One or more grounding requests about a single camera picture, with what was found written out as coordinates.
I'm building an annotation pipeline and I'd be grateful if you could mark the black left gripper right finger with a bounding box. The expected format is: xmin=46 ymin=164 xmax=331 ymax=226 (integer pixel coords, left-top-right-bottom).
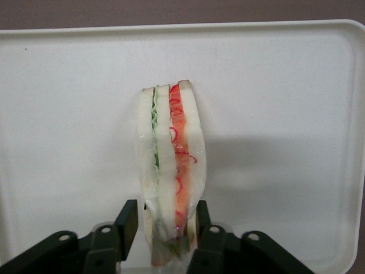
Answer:
xmin=185 ymin=200 xmax=232 ymax=274

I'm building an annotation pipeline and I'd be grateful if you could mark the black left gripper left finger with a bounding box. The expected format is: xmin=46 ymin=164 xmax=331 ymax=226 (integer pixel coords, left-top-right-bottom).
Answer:
xmin=84 ymin=199 xmax=139 ymax=274

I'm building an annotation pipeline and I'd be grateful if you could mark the triangle sandwich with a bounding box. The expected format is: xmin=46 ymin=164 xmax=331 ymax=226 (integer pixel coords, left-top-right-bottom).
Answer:
xmin=136 ymin=79 xmax=206 ymax=269

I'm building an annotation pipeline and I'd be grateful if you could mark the beige plastic tray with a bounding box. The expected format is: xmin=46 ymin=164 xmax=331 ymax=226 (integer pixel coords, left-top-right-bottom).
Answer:
xmin=0 ymin=18 xmax=365 ymax=271

